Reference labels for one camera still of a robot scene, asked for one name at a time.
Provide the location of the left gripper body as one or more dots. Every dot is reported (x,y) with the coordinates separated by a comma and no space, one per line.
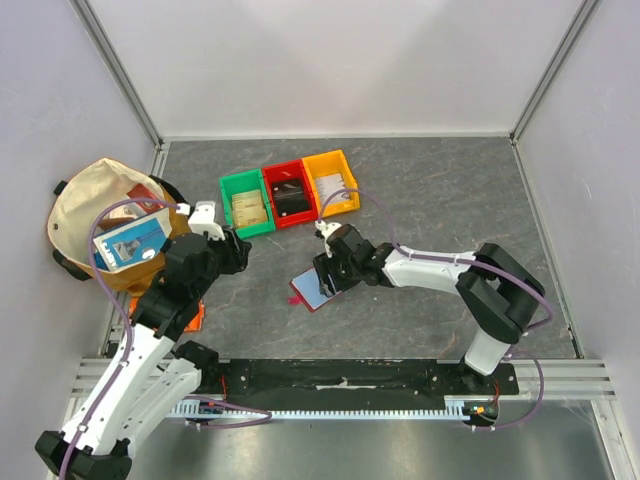
(227,254)

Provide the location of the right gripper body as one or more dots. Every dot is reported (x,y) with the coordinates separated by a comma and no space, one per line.
(327,271)

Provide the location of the red leather card holder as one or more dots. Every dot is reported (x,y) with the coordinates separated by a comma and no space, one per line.
(309,290)

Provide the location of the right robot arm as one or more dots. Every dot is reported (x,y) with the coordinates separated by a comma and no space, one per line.
(499,293)

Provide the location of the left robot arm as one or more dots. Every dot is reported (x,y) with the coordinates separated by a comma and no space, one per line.
(150,373)

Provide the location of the beige cards in green bin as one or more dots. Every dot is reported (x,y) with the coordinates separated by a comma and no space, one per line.
(248,209)

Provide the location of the black card in red bin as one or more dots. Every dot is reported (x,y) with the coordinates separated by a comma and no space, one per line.
(289,197)

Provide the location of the white card in yellow bin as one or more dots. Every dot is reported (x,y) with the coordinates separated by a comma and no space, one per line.
(329,187)

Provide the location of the green plastic bin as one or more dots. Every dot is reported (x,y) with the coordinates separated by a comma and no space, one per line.
(243,182)

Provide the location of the orange picture box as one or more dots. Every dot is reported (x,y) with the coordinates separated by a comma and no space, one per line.
(194,325)

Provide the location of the red plastic bin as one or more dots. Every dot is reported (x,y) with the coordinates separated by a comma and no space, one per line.
(286,171)

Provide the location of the yellow plastic bin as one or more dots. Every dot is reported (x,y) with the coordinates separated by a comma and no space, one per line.
(326,164)

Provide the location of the red white box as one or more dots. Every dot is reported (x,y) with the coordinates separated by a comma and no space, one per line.
(142,195)

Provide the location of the blue product box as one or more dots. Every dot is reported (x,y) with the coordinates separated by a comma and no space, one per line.
(133,243)

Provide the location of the canvas tote bag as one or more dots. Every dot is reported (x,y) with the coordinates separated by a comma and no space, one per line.
(78,203)

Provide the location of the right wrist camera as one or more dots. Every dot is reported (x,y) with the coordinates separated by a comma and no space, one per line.
(324,231)

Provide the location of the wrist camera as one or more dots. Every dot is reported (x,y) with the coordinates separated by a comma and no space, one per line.
(201,219)
(324,231)

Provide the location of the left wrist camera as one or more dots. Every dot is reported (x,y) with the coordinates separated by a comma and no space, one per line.
(201,219)

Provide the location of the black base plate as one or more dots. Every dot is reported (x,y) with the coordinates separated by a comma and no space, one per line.
(244,376)

